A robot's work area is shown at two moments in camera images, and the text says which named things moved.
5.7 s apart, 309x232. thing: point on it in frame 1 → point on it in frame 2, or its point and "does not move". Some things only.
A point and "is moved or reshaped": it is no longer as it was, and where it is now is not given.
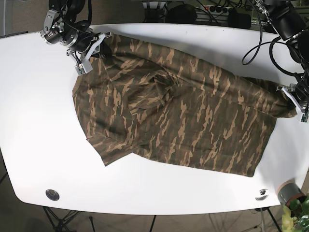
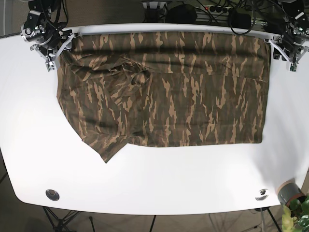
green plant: (295, 216) does not move
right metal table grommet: (262, 195) does not move
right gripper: (302, 107) → (289, 47)
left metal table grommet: (52, 195) does not move
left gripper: (81, 59) → (50, 48)
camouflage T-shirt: (176, 109) is moved or reshaped
